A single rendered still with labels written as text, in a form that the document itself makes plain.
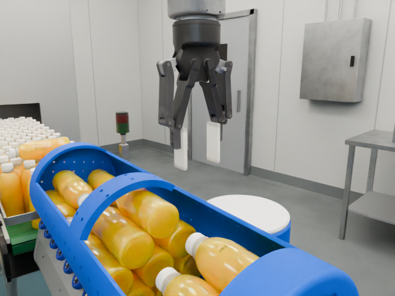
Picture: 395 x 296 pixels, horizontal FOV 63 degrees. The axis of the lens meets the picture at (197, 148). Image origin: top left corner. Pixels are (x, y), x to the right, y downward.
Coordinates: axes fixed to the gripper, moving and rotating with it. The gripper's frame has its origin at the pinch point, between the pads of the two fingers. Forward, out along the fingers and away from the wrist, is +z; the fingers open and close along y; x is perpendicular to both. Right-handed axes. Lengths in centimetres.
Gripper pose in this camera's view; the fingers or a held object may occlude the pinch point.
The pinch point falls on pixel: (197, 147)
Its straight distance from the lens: 54.7
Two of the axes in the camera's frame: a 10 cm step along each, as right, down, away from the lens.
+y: 8.0, -1.5, 5.8
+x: -6.0, -1.9, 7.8
